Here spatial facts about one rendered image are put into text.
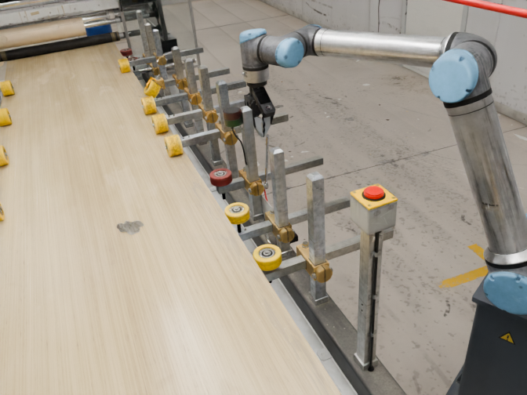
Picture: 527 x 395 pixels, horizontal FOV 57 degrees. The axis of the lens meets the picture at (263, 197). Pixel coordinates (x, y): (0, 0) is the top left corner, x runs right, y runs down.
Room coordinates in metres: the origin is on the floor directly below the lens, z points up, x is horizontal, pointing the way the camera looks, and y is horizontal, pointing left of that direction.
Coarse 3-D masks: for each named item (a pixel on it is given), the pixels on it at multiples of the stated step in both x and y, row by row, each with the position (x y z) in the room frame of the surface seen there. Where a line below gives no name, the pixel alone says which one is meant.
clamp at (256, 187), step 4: (240, 172) 1.59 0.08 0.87; (244, 172) 1.59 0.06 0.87; (240, 176) 1.60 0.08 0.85; (244, 176) 1.56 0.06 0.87; (248, 180) 1.53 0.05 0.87; (256, 180) 1.52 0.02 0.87; (260, 180) 1.52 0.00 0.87; (248, 184) 1.52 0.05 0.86; (252, 184) 1.51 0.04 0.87; (256, 184) 1.50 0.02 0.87; (260, 184) 1.50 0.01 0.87; (248, 188) 1.52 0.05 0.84; (252, 188) 1.49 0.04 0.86; (256, 188) 1.50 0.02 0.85; (260, 188) 1.50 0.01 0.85; (252, 192) 1.49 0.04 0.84; (256, 192) 1.49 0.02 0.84; (260, 192) 1.50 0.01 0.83
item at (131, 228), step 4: (136, 220) 1.27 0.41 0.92; (120, 224) 1.26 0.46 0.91; (124, 224) 1.26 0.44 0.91; (128, 224) 1.26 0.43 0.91; (132, 224) 1.26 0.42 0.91; (136, 224) 1.26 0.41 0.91; (140, 224) 1.26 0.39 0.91; (120, 228) 1.24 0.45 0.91; (124, 228) 1.24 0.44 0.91; (128, 228) 1.24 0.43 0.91; (132, 228) 1.23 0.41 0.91; (136, 228) 1.24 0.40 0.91; (128, 232) 1.23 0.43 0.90; (132, 232) 1.23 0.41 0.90; (136, 232) 1.22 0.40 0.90
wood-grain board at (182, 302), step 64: (64, 64) 3.21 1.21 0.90; (0, 128) 2.21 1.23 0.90; (64, 128) 2.13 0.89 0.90; (128, 128) 2.05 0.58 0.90; (0, 192) 1.57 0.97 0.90; (64, 192) 1.52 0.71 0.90; (128, 192) 1.48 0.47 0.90; (192, 192) 1.43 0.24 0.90; (0, 256) 1.17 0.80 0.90; (64, 256) 1.14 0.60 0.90; (128, 256) 1.11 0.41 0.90; (192, 256) 1.08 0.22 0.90; (0, 320) 0.90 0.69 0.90; (64, 320) 0.88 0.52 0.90; (128, 320) 0.86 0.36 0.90; (192, 320) 0.84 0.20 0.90; (256, 320) 0.82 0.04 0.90; (0, 384) 0.70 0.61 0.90; (64, 384) 0.69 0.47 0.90; (128, 384) 0.67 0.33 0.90; (192, 384) 0.66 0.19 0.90; (256, 384) 0.64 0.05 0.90; (320, 384) 0.63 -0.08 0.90
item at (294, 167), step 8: (304, 160) 1.66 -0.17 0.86; (312, 160) 1.65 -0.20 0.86; (320, 160) 1.66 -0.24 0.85; (288, 168) 1.61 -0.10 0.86; (296, 168) 1.63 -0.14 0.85; (304, 168) 1.64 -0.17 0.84; (264, 176) 1.58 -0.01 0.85; (232, 184) 1.54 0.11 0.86; (240, 184) 1.55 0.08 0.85; (224, 192) 1.52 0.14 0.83
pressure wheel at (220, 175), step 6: (210, 174) 1.54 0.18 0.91; (216, 174) 1.54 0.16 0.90; (222, 174) 1.53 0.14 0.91; (228, 174) 1.53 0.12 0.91; (210, 180) 1.53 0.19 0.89; (216, 180) 1.50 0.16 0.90; (222, 180) 1.50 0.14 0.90; (228, 180) 1.51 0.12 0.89; (216, 186) 1.50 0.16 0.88; (222, 186) 1.50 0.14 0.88
